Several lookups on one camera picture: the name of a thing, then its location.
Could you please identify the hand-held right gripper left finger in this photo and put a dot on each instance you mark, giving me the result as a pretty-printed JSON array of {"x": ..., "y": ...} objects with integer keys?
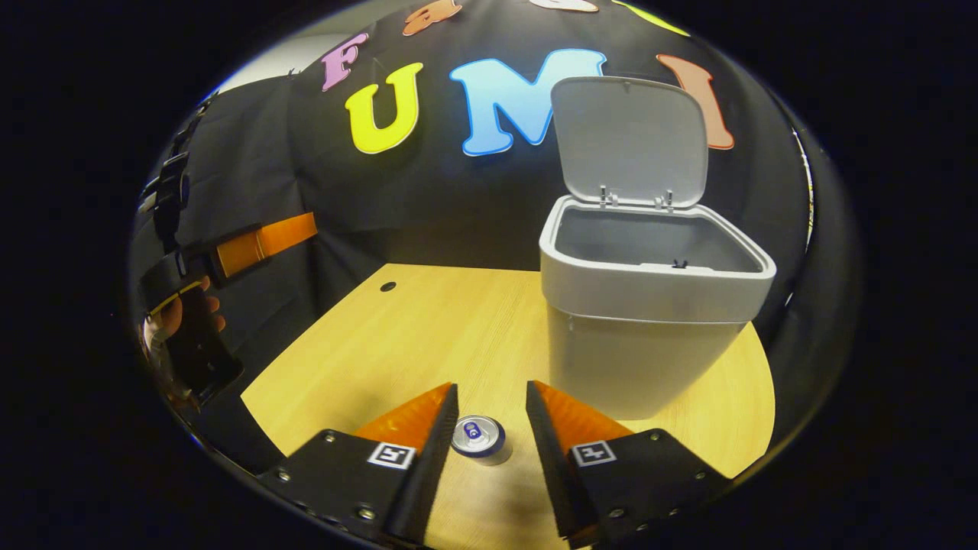
[{"x": 428, "y": 473}]

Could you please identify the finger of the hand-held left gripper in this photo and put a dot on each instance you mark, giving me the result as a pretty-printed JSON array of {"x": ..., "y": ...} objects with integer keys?
[{"x": 260, "y": 244}]

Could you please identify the white desktop garbage bin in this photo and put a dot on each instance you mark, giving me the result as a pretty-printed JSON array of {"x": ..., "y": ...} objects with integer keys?
[{"x": 642, "y": 359}]

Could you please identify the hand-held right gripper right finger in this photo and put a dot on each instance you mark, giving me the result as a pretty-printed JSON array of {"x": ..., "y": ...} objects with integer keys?
[{"x": 554, "y": 473}]

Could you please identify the wooden desktop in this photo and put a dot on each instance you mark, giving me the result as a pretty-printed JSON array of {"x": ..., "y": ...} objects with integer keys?
[{"x": 458, "y": 336}]

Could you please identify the silver pop can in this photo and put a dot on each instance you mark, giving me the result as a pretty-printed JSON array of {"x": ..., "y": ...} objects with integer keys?
[{"x": 477, "y": 443}]

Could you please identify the black backdrop cloth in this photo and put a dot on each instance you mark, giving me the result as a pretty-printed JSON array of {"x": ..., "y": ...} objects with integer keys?
[{"x": 428, "y": 206}]

